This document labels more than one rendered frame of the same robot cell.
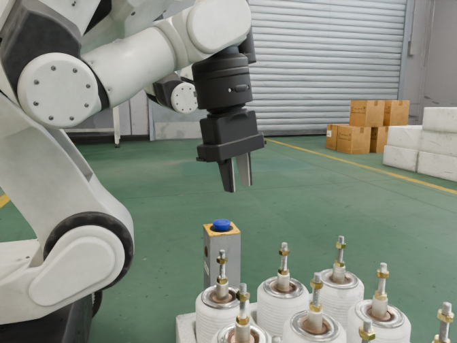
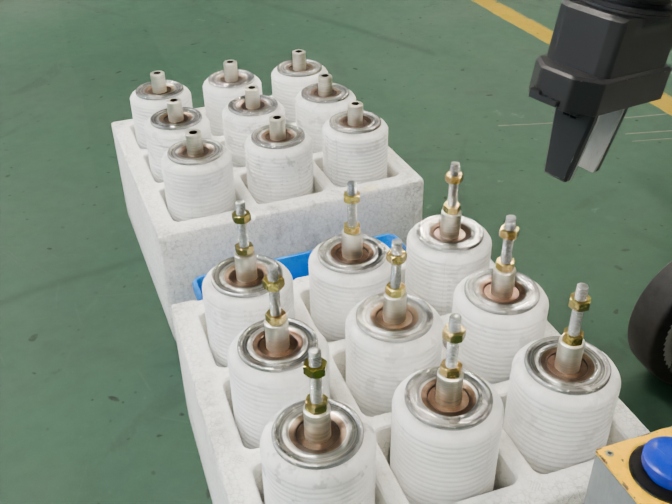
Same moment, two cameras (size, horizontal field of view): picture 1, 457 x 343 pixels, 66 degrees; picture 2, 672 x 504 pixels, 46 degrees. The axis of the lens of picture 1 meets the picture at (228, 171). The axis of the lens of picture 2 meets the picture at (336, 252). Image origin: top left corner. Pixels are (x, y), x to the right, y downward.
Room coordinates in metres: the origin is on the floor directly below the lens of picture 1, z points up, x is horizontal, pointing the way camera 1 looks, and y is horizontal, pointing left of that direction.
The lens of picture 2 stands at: (1.09, -0.23, 0.73)
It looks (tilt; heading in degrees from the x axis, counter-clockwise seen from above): 34 degrees down; 177
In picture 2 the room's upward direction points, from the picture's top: 1 degrees counter-clockwise
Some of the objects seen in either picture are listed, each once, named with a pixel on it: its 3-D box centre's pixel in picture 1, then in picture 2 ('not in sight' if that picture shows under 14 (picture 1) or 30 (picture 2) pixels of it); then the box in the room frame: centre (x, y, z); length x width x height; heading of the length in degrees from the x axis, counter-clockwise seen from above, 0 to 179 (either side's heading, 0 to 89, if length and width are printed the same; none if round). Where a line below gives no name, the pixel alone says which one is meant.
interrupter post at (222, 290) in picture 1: (222, 290); (569, 354); (0.57, 0.01, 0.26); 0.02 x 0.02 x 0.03
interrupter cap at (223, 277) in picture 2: not in sight; (246, 275); (0.40, -0.28, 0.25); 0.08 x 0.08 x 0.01
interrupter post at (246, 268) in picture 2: not in sight; (245, 265); (0.40, -0.28, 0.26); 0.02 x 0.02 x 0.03
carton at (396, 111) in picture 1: (391, 112); not in sight; (4.23, -1.95, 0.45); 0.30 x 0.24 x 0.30; 13
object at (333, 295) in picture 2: not in sight; (352, 319); (0.37, -0.17, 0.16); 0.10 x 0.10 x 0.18
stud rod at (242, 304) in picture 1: (243, 308); (507, 249); (0.45, -0.02, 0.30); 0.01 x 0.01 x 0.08
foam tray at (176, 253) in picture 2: not in sight; (260, 198); (-0.04, -0.28, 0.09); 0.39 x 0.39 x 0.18; 18
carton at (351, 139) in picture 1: (353, 139); not in sight; (4.08, -1.46, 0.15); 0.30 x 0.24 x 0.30; 15
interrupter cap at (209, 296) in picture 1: (222, 297); (567, 365); (0.57, 0.01, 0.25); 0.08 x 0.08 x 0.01
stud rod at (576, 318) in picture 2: (222, 270); (576, 320); (0.57, 0.01, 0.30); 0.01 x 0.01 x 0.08
